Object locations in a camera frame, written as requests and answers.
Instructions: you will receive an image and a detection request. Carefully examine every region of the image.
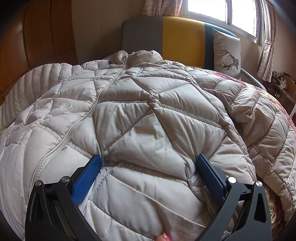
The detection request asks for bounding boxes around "cluttered wooden side shelf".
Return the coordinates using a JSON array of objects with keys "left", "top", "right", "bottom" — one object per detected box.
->
[{"left": 268, "top": 71, "right": 295, "bottom": 114}]

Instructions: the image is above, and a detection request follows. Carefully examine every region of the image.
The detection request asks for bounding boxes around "pink patterned left curtain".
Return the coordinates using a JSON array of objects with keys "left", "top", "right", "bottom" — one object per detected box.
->
[{"left": 142, "top": 0, "right": 183, "bottom": 16}]

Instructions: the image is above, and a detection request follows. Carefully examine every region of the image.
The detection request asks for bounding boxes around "white deer print pillow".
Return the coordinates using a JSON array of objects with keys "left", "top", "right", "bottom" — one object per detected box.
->
[{"left": 212, "top": 29, "right": 241, "bottom": 78}]

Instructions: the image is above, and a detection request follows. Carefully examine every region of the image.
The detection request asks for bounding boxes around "operator fingertip pink nail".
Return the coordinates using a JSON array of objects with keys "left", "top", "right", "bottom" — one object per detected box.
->
[{"left": 156, "top": 233, "right": 171, "bottom": 241}]

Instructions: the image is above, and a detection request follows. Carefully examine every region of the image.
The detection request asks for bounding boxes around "pink patterned right curtain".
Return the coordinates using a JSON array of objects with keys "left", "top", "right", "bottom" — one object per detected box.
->
[{"left": 257, "top": 1, "right": 277, "bottom": 83}]

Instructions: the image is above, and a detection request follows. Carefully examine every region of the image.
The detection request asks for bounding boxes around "bright bedroom window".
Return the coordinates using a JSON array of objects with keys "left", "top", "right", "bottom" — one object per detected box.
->
[{"left": 184, "top": 0, "right": 263, "bottom": 45}]

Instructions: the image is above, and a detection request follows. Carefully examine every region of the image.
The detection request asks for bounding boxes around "pink patterned curtain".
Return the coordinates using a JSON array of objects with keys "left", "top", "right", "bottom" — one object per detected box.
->
[
  {"left": 142, "top": 0, "right": 183, "bottom": 16},
  {"left": 257, "top": 1, "right": 277, "bottom": 83}
]

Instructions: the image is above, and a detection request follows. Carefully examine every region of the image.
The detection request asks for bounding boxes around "beige quilted down coat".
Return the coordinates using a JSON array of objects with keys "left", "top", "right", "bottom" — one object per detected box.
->
[{"left": 1, "top": 51, "right": 295, "bottom": 240}]

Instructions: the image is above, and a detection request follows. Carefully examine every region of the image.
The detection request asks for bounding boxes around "grey curved bed rail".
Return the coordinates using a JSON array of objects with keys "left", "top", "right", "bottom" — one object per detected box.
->
[{"left": 240, "top": 68, "right": 266, "bottom": 91}]

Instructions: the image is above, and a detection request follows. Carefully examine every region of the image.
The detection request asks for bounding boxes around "grey yellow teal headboard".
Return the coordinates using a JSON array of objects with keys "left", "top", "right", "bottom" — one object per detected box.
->
[{"left": 121, "top": 16, "right": 235, "bottom": 70}]

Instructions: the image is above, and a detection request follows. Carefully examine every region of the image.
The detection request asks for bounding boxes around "orange wooden wardrobe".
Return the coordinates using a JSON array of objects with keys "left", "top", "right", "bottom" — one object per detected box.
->
[{"left": 1, "top": 1, "right": 78, "bottom": 102}]

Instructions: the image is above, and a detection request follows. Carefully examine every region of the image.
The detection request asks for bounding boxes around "floral quilted bedspread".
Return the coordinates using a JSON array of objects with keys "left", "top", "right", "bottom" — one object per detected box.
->
[{"left": 208, "top": 69, "right": 296, "bottom": 241}]

